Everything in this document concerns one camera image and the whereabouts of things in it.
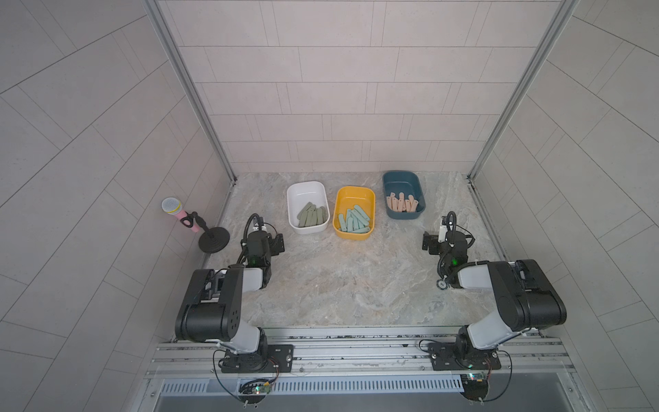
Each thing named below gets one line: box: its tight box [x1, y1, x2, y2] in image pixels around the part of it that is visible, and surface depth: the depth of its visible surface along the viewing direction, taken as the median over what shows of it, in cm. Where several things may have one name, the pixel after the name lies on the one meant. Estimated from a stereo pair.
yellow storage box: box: [332, 186, 376, 241], surface depth 107 cm
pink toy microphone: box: [161, 196, 200, 233], surface depth 78 cm
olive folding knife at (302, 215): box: [296, 201, 313, 228], surface depth 104 cm
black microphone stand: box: [180, 211, 230, 254], surface depth 95 cm
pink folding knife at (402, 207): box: [398, 191, 406, 213], surface depth 107 cm
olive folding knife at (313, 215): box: [310, 204, 317, 227], surface depth 102 cm
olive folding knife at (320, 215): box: [315, 206, 327, 226], surface depth 101 cm
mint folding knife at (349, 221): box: [345, 208, 353, 233], surface depth 101 cm
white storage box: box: [286, 180, 331, 235], surface depth 107 cm
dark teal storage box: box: [382, 169, 426, 220], surface depth 111 cm
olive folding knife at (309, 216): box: [303, 205, 315, 227], surface depth 102 cm
